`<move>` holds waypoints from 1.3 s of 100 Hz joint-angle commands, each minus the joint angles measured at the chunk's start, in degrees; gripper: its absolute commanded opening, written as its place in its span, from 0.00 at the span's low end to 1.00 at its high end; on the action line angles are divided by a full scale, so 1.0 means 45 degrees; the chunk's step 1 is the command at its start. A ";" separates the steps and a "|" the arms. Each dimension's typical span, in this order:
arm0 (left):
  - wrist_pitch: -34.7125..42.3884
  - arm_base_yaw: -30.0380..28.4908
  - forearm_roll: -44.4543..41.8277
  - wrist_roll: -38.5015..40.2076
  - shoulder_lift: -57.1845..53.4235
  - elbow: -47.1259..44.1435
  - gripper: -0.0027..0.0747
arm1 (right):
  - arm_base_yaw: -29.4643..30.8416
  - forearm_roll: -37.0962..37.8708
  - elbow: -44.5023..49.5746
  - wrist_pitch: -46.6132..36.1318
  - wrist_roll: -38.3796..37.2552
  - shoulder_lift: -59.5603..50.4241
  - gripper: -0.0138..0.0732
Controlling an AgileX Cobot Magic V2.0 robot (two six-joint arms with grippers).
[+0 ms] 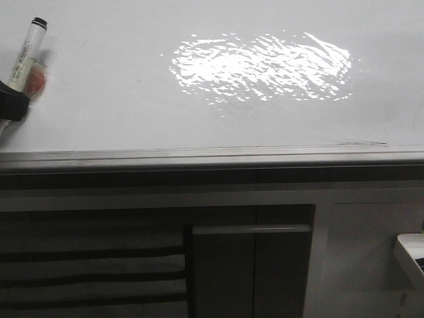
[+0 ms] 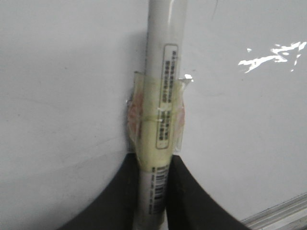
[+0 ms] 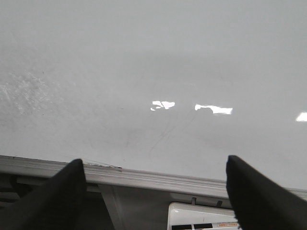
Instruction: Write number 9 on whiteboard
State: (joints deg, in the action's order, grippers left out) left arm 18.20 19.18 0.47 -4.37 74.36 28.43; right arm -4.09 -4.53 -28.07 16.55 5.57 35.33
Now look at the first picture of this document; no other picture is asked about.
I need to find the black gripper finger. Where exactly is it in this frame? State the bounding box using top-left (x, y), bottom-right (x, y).
top-left (0, 81), bottom-right (30, 121)

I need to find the white whiteboard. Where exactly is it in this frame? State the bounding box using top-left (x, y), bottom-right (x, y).
top-left (1, 1), bottom-right (423, 153)

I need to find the white tray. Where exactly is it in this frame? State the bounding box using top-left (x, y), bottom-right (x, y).
top-left (394, 233), bottom-right (423, 291)

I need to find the white whiteboard marker black tip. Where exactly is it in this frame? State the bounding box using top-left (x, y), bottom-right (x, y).
top-left (1, 17), bottom-right (47, 131)

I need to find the dark chair with slats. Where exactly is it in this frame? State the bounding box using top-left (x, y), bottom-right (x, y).
top-left (1, 205), bottom-right (315, 317)

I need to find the grey whiteboard frame rail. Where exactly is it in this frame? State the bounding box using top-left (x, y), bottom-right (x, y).
top-left (1, 144), bottom-right (423, 175)

